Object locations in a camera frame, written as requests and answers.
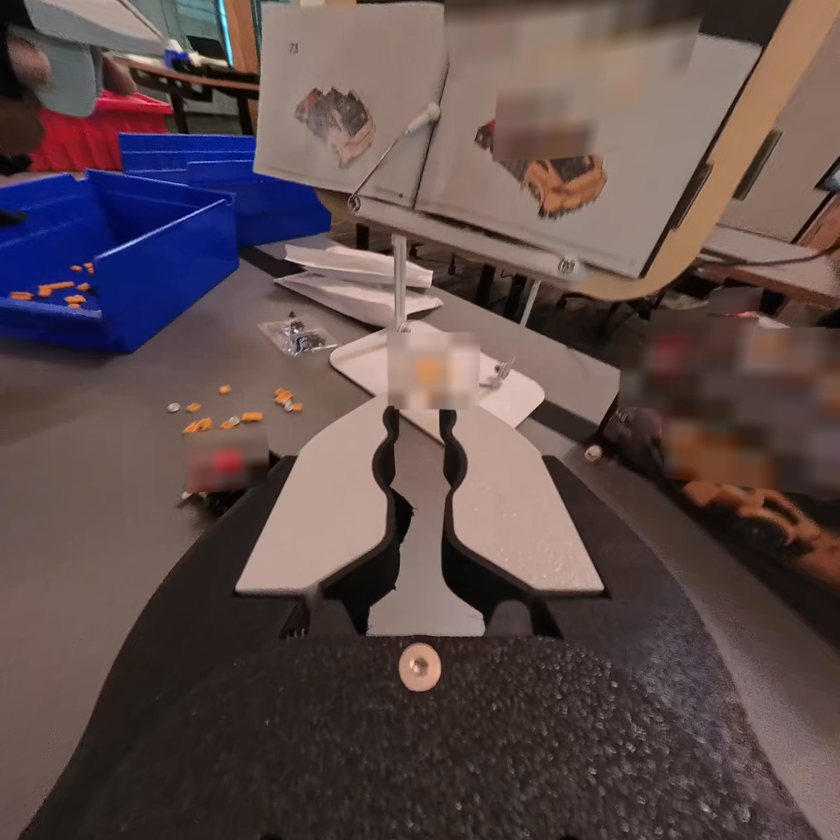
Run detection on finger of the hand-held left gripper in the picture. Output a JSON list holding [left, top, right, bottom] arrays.
[[26, 0, 165, 49]]

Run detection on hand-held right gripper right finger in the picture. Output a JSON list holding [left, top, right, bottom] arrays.
[[440, 406, 606, 635]]

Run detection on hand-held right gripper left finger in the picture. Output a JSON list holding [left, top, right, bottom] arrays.
[[235, 395, 403, 635]]

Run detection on scattered small lego pieces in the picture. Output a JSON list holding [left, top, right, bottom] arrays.
[[167, 384, 304, 434]]

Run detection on pile of orange lego pieces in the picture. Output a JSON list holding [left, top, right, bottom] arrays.
[[10, 262, 96, 309]]

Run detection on lego set box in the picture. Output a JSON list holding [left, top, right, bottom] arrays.
[[594, 308, 840, 634]]

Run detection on lego instruction booklet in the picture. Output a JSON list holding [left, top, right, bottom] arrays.
[[252, 3, 765, 280]]

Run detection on person's left hand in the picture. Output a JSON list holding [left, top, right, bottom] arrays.
[[0, 39, 137, 155]]

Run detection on red plastic parts bin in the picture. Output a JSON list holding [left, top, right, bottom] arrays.
[[29, 91, 173, 173]]

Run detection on background wooden table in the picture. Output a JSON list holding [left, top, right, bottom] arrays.
[[121, 56, 261, 135]]

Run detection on white metal book stand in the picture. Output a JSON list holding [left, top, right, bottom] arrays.
[[328, 101, 647, 444]]

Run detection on wooden column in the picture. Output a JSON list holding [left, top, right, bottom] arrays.
[[222, 0, 261, 74]]

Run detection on clear plastic parts bag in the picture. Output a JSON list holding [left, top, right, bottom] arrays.
[[258, 314, 340, 358]]

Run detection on wooden side table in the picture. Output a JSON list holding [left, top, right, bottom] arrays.
[[699, 226, 840, 309]]

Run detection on wall tablet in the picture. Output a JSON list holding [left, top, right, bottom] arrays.
[[734, 130, 783, 201]]

